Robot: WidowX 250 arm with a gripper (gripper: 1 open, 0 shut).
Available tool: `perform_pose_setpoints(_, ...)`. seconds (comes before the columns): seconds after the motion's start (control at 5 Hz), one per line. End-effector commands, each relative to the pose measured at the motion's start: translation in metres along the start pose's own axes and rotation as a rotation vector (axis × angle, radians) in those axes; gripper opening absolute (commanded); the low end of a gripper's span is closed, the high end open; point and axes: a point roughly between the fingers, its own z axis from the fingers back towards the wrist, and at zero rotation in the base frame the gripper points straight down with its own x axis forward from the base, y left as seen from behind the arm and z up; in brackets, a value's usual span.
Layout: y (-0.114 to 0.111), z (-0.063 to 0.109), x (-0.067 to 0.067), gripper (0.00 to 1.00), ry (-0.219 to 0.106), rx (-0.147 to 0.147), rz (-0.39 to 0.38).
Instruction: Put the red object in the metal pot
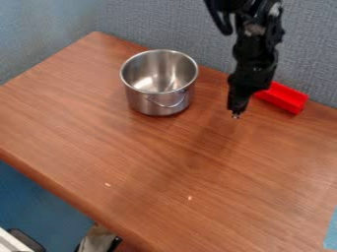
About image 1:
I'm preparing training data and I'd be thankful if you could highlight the grey bracket under table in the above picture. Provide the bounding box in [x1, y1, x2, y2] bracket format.
[74, 223, 123, 252]

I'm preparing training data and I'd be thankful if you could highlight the red star-profile block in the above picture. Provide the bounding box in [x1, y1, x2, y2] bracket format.
[255, 82, 309, 114]

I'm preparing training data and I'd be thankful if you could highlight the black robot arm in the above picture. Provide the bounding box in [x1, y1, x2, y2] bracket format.
[204, 0, 287, 118]

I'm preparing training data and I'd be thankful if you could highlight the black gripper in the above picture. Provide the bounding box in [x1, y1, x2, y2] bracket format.
[228, 31, 280, 119]

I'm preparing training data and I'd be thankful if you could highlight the metal pot with handle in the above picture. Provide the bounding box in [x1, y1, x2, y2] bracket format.
[121, 49, 200, 116]

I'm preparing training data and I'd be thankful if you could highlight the black and white object corner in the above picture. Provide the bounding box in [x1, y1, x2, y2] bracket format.
[0, 227, 46, 252]

